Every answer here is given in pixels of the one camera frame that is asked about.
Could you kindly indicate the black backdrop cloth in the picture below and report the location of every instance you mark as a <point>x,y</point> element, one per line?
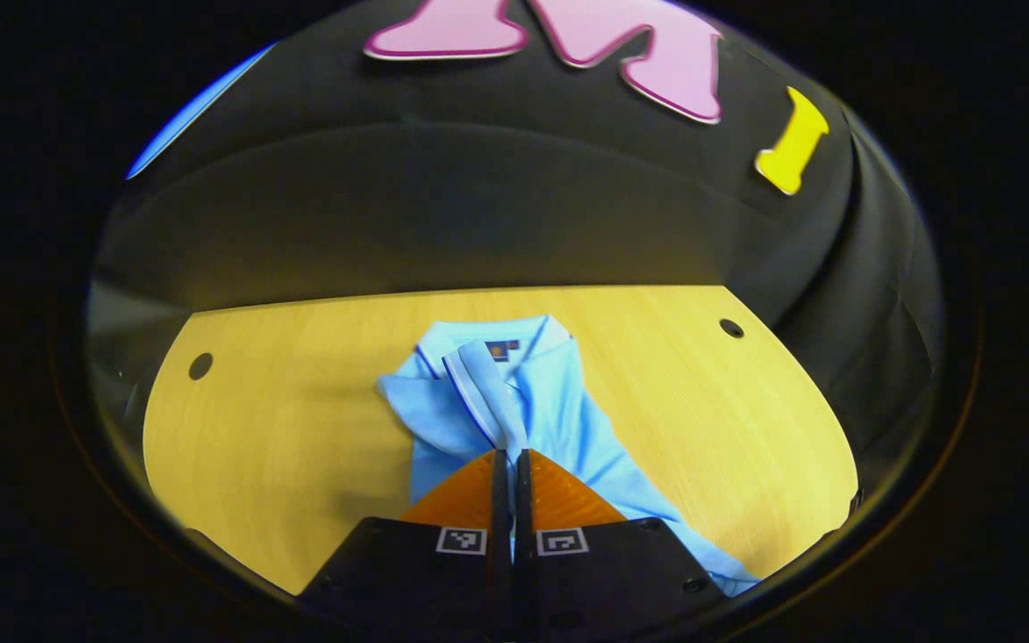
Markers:
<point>479,196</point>

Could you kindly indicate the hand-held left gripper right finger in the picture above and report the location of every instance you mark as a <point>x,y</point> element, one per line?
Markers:
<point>522,505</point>

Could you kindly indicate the light blue T-shirt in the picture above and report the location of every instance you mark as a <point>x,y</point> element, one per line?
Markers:
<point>559,420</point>

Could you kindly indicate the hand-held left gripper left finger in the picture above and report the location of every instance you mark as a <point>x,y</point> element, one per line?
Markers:
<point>499,505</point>

